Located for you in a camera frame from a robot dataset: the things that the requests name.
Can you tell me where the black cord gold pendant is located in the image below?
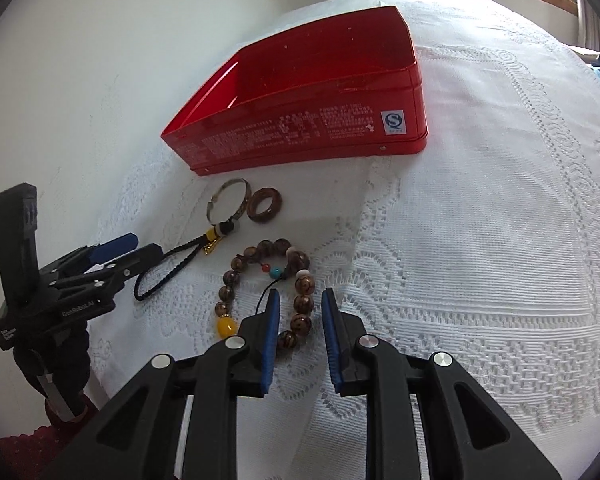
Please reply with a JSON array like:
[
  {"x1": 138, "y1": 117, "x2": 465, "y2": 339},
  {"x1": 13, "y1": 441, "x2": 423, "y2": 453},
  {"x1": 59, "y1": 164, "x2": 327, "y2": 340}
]
[{"x1": 132, "y1": 220, "x2": 240, "y2": 304}]

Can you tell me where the large wooden bead bracelet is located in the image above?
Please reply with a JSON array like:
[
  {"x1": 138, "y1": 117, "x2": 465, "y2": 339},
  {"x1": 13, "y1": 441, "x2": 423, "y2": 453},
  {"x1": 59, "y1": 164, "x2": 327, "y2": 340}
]
[{"x1": 213, "y1": 237, "x2": 315, "y2": 359}]

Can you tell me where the black gloved left hand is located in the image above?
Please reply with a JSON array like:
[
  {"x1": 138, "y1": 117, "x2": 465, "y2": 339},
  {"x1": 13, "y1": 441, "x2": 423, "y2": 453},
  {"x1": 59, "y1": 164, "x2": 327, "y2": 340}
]
[{"x1": 12, "y1": 322, "x2": 91, "y2": 422}]

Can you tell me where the red lace cloth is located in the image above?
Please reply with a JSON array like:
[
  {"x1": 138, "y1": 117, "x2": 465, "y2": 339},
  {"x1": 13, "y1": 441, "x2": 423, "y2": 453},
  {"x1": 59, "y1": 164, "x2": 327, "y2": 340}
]
[{"x1": 0, "y1": 394, "x2": 99, "y2": 479}]

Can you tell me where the silver metal bangle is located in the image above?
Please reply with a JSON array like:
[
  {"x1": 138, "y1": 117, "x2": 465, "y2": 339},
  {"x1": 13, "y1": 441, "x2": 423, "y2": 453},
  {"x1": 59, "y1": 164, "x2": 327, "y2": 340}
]
[{"x1": 206, "y1": 178, "x2": 252, "y2": 224}]

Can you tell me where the white lace tablecloth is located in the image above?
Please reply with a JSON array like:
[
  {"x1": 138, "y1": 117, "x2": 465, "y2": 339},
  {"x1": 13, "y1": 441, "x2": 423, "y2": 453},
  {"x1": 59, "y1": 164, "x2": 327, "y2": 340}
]
[{"x1": 90, "y1": 0, "x2": 600, "y2": 479}]

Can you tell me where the red metal tin box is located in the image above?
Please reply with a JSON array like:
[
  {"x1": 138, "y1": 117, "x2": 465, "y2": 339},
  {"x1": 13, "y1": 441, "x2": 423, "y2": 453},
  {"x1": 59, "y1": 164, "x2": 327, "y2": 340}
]
[{"x1": 161, "y1": 6, "x2": 428, "y2": 176}]

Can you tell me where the grey curtain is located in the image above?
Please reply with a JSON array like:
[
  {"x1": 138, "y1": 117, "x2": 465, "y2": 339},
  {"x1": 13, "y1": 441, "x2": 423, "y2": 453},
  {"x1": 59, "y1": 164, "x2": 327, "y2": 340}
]
[{"x1": 576, "y1": 0, "x2": 600, "y2": 52}]

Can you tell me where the brown wooden ring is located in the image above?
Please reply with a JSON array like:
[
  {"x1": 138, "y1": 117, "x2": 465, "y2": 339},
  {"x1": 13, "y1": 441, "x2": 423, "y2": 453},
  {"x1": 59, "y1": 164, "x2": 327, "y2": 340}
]
[{"x1": 244, "y1": 186, "x2": 284, "y2": 224}]

